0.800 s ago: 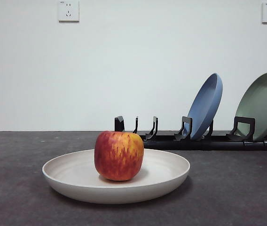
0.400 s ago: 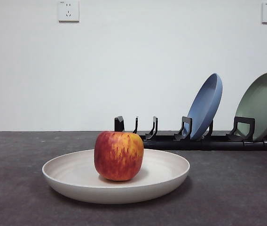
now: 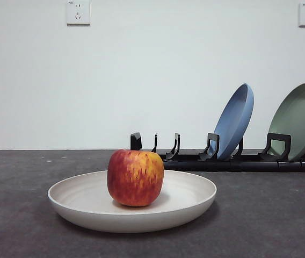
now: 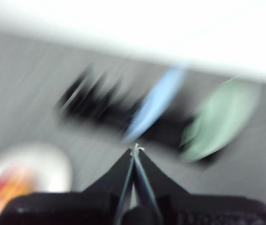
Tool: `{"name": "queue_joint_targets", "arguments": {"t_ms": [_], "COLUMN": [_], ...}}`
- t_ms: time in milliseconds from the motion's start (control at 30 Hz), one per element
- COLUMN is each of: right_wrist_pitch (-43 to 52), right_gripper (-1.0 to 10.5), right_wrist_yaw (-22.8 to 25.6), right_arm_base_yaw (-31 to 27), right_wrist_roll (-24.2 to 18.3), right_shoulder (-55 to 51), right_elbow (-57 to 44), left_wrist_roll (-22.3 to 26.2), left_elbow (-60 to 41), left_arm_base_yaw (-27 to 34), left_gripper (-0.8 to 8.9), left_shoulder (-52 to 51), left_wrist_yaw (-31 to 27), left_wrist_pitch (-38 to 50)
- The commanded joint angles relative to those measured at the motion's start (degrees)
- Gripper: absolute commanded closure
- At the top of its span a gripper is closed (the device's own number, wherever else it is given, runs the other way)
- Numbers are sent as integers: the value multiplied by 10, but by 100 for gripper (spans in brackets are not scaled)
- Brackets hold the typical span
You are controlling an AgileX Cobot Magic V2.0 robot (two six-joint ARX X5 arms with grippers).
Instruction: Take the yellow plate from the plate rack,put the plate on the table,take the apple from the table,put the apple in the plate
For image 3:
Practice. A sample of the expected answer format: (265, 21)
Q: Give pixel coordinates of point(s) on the red yellow apple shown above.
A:
(135, 180)

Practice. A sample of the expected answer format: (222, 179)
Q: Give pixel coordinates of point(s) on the pale yellow cream plate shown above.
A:
(82, 199)

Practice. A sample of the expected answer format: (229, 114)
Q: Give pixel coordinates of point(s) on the blue plate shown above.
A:
(235, 121)

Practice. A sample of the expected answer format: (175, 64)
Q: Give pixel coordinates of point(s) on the black plate rack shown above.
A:
(249, 165)

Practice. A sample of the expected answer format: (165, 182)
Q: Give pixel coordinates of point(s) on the green plate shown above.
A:
(297, 121)

